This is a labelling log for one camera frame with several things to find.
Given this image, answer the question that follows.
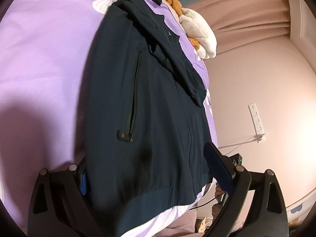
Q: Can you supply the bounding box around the dark navy zip jacket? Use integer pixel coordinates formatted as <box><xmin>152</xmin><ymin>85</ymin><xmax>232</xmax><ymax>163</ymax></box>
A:
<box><xmin>85</xmin><ymin>0</ymin><xmax>212</xmax><ymax>236</ymax></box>

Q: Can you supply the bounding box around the person's right hand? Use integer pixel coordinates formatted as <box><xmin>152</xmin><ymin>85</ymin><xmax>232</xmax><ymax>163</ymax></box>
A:
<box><xmin>215</xmin><ymin>182</ymin><xmax>224</xmax><ymax>199</ymax></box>

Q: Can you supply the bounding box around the white goose plush toy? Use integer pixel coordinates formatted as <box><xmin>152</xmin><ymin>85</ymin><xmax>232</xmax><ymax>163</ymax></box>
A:
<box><xmin>162</xmin><ymin>0</ymin><xmax>217</xmax><ymax>59</ymax></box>

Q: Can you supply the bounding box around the pink curtain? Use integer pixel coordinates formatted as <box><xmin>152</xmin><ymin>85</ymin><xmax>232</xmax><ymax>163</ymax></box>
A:
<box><xmin>188</xmin><ymin>0</ymin><xmax>290</xmax><ymax>54</ymax></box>

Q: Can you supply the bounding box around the white wall power strip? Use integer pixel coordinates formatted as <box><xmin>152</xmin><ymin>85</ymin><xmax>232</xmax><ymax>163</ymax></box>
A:
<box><xmin>248</xmin><ymin>103</ymin><xmax>266</xmax><ymax>143</ymax></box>

